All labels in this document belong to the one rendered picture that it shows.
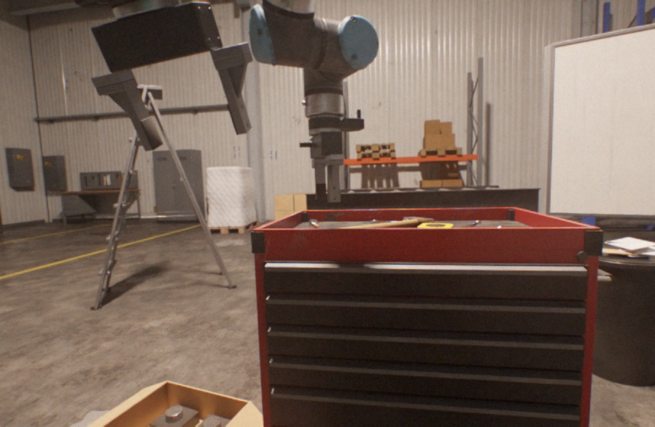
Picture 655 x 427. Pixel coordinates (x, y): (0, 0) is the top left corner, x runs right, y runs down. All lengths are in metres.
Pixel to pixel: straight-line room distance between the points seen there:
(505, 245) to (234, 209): 6.70
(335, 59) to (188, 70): 9.86
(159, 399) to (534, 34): 9.50
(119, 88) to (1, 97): 12.30
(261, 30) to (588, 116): 2.66
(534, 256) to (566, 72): 2.39
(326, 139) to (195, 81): 9.65
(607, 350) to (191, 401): 1.97
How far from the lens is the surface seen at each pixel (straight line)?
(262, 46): 0.66
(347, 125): 0.82
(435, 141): 7.74
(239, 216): 7.28
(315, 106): 0.80
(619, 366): 2.36
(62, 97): 12.79
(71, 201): 11.46
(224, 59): 0.46
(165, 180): 9.91
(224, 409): 1.58
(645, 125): 3.08
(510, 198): 4.04
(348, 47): 0.69
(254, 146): 9.20
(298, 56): 0.68
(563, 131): 3.05
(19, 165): 12.48
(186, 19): 0.46
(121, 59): 0.51
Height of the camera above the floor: 1.06
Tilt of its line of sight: 6 degrees down
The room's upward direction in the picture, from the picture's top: 2 degrees counter-clockwise
